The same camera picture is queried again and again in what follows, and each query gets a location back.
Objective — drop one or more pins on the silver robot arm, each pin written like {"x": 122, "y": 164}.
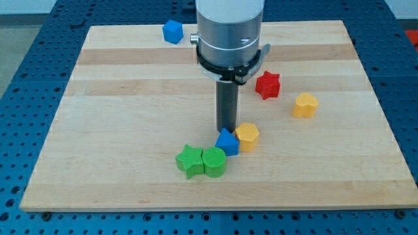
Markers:
{"x": 227, "y": 38}

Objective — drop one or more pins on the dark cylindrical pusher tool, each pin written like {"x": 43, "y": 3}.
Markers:
{"x": 226, "y": 106}

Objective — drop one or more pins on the blue triangle block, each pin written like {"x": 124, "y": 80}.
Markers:
{"x": 228, "y": 143}

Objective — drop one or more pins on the green cylinder block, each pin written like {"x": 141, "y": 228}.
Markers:
{"x": 214, "y": 160}

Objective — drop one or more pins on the yellow hexagon block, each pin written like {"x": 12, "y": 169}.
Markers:
{"x": 248, "y": 136}

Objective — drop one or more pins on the green star block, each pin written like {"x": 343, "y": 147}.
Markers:
{"x": 190, "y": 161}

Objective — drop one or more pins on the red star block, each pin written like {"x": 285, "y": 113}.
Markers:
{"x": 268, "y": 85}

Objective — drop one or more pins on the wooden board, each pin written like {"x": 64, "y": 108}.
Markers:
{"x": 134, "y": 101}

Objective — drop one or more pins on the blue cube block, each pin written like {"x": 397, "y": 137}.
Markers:
{"x": 173, "y": 31}

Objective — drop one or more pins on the yellow heart block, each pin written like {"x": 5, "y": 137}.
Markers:
{"x": 305, "y": 106}

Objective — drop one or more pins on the blue perforated metal table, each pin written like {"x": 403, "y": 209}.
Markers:
{"x": 30, "y": 101}

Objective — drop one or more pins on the red object at edge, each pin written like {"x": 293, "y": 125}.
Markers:
{"x": 413, "y": 37}

